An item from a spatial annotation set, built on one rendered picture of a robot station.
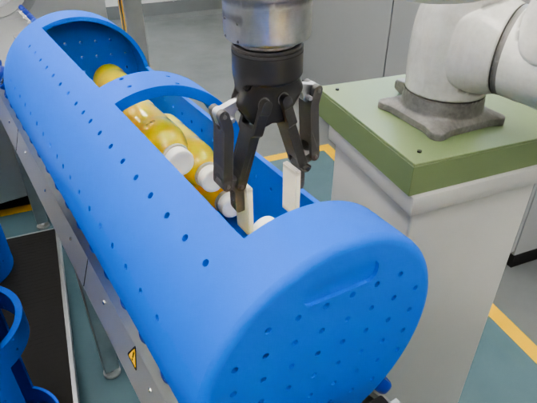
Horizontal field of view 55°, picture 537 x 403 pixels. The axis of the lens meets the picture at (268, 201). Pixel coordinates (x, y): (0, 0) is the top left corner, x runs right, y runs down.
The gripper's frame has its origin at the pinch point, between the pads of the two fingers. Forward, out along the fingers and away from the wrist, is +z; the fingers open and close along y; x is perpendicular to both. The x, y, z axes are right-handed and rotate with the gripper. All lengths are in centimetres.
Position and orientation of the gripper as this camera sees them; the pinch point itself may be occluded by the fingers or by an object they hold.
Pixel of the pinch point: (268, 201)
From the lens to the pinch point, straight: 64.9
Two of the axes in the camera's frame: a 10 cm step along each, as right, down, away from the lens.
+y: -8.4, 3.2, -4.4
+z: 0.1, 8.2, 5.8
